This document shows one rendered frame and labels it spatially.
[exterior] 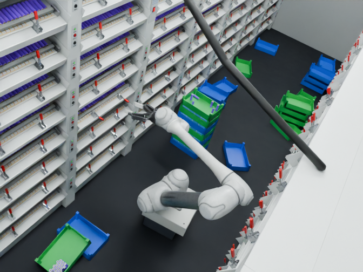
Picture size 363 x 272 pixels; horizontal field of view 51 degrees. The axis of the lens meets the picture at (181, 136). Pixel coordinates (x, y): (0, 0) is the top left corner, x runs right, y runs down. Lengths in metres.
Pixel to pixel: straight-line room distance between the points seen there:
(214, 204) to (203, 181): 1.37
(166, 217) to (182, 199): 0.47
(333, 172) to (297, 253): 0.34
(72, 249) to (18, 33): 1.51
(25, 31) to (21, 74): 0.21
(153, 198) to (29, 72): 1.06
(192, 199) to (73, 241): 0.98
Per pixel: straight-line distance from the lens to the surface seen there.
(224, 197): 1.98
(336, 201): 1.14
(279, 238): 0.98
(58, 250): 2.76
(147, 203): 2.42
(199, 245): 2.95
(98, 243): 2.82
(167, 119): 2.10
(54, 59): 2.00
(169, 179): 2.53
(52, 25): 1.88
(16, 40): 1.77
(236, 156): 3.63
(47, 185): 2.66
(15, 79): 1.87
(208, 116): 3.10
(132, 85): 2.82
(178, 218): 2.66
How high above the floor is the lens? 2.47
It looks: 43 degrees down
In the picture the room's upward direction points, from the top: 17 degrees clockwise
